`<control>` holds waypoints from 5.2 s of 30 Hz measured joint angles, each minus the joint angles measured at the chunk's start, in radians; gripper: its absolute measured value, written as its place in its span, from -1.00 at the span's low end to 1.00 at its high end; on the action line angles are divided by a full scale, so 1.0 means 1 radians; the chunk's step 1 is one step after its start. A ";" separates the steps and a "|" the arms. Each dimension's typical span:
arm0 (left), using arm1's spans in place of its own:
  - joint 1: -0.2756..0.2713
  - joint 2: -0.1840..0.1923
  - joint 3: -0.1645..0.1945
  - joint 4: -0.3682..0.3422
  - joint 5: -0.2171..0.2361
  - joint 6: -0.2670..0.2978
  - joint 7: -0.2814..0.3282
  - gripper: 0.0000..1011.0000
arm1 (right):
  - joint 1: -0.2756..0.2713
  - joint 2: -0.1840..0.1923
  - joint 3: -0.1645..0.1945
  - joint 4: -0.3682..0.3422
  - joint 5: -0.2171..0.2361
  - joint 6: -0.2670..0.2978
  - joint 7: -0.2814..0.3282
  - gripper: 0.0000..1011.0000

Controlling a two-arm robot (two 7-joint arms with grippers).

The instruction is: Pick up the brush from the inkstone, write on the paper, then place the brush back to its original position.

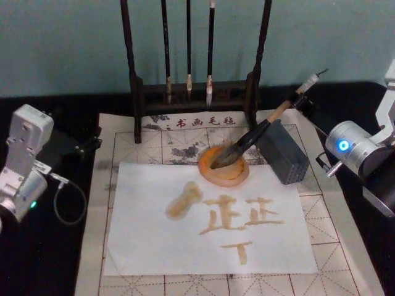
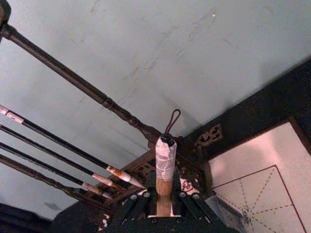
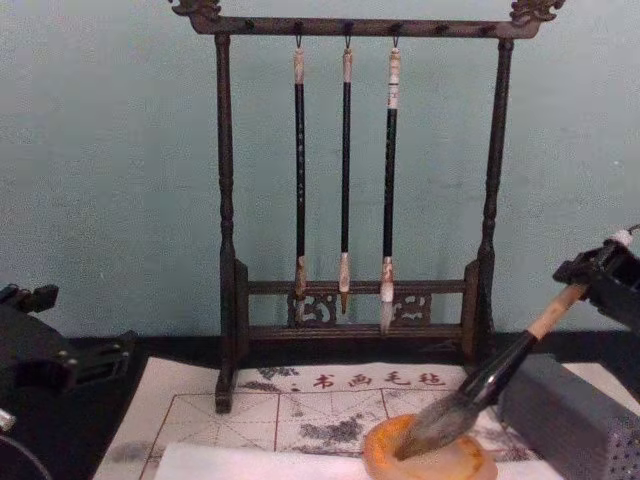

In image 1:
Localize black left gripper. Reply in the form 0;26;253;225
46;126;103;163

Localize large calligraphy brush bamboo handle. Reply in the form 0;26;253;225
210;68;329;170

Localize grey perforated rectangular box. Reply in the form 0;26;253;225
257;119;310;186

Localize dark wooden brush rack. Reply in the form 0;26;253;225
119;0;273;144

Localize orange ink dish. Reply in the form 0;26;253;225
197;146;249;189

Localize black hanging brush white tip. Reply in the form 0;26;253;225
206;0;216;107

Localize white paper sheet with characters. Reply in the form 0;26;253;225
102;162;319;277

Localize thin black hanging brush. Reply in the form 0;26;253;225
160;0;173;105
185;0;193;102

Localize black table cloth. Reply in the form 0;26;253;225
0;80;395;296

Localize cream gridded felt mat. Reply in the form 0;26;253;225
73;108;387;296

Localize thin dark left wrist cable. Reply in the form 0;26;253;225
49;172;88;226

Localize thin right cable silver plug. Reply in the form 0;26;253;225
315;152;344;179

